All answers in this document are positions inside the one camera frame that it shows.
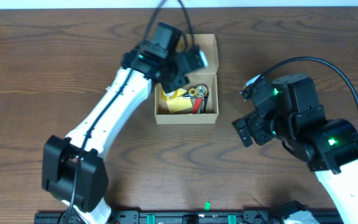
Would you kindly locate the small green clip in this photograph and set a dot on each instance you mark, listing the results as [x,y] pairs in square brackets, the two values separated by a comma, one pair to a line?
[207,206]

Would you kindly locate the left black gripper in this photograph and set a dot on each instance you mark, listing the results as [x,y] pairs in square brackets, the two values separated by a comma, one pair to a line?
[175,82]

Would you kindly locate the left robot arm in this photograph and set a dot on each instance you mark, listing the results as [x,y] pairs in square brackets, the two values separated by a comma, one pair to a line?
[73,169]

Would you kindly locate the yellow blue highlighter marker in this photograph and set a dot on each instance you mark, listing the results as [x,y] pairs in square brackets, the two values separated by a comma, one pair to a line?
[181,92]

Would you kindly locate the black correction tape dispenser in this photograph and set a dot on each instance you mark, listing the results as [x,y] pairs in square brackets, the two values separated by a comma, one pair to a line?
[200,90]

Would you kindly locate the yellow sticky note pad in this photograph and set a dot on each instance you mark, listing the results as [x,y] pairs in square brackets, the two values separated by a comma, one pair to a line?
[179,104]

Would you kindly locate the black mounting rail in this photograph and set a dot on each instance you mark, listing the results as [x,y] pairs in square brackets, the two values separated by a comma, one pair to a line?
[292,212]

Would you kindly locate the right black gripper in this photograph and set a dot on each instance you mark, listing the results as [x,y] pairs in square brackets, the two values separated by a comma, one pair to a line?
[251,130]

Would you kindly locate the yellow adhesive tape roll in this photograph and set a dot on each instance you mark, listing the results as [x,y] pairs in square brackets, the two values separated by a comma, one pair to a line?
[168,96]

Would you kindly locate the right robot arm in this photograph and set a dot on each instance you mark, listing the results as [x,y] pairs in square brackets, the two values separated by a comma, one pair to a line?
[288,109]

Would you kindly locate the red black stapler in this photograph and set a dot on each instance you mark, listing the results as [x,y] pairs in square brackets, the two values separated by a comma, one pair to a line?
[200,105]

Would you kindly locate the cardboard box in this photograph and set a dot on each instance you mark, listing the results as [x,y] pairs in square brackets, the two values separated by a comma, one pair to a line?
[208,76]

